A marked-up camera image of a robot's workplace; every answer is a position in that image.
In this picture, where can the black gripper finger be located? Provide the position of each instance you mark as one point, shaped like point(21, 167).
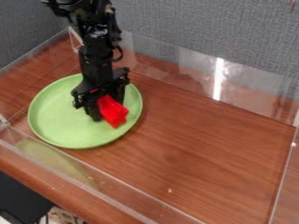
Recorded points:
point(91, 108)
point(119, 92)

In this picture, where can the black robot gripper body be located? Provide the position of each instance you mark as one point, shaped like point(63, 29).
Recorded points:
point(97, 76)

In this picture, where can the red plastic block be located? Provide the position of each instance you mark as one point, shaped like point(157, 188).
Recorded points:
point(113, 112)

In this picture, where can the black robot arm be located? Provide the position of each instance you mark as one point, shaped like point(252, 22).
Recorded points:
point(93, 18)

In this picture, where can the green round plate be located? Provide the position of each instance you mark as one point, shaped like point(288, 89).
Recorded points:
point(67, 127)

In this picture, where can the white power strip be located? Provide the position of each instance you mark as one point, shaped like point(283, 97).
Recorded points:
point(60, 216)

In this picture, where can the clear acrylic enclosure wall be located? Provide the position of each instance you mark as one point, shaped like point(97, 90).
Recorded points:
point(210, 158)

